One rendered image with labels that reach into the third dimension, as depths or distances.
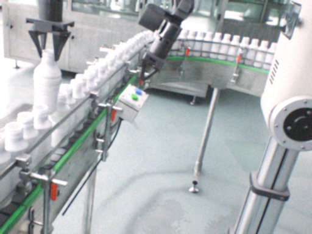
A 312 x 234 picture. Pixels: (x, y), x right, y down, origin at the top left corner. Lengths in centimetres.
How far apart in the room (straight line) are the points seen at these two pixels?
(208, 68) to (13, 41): 313
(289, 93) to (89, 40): 361
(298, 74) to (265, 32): 513
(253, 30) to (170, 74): 384
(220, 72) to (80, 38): 242
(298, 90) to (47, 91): 63
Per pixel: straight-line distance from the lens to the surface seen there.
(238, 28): 601
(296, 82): 95
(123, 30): 423
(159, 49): 103
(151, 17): 102
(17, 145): 76
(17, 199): 81
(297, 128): 99
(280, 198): 115
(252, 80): 239
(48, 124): 86
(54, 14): 82
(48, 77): 85
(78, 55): 448
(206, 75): 241
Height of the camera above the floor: 151
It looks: 24 degrees down
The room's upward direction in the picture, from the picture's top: 7 degrees clockwise
